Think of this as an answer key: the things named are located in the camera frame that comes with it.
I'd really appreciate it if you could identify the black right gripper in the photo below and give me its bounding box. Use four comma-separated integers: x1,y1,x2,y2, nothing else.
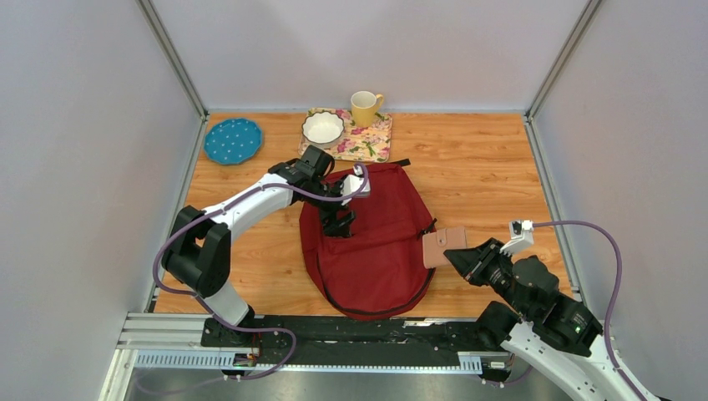
442,237,532,319

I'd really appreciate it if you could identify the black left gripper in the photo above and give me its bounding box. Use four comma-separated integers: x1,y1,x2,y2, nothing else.
306,175,357,241

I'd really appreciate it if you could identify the brown leather wallet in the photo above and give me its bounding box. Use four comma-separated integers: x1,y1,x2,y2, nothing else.
422,226,467,269

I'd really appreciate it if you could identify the red backpack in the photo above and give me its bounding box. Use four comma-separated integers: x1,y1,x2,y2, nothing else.
299,159,436,321

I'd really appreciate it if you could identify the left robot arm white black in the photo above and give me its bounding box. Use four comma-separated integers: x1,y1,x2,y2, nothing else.
153,145,371,347

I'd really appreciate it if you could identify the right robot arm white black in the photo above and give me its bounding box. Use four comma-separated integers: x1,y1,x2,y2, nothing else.
444,236,656,400

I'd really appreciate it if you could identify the floral serving tray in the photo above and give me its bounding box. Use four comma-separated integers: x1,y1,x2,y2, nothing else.
306,107,393,163

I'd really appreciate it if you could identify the white scalloped bowl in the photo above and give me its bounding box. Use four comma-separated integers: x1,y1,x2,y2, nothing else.
302,111,345,149

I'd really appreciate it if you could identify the yellow mug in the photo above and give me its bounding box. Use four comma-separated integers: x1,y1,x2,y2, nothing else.
350,91,385,128

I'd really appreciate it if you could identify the blue polka dot plate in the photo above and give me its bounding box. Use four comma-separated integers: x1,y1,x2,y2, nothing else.
203,118,263,165

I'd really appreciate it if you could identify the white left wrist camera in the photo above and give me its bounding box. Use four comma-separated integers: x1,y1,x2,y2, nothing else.
341,163,371,206

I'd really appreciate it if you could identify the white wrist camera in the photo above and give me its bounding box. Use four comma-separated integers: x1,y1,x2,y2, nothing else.
500,220,534,256
341,163,371,206

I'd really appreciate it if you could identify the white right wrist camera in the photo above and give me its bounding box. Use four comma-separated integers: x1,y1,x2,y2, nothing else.
500,220,534,256

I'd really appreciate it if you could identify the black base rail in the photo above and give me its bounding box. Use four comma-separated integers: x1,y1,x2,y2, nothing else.
200,315,514,382

